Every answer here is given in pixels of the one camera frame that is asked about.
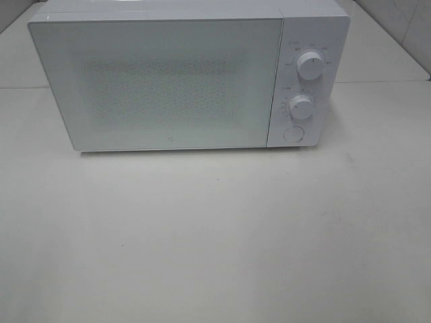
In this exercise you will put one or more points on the round white door-release button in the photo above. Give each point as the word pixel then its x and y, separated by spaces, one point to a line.
pixel 294 134

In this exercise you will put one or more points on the white microwave knob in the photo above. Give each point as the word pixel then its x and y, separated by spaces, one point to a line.
pixel 301 106
pixel 310 64

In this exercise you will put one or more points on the white microwave door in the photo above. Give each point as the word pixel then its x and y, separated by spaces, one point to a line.
pixel 134 85

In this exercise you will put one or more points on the white microwave oven body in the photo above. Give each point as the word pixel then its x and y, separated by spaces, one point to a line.
pixel 320 25

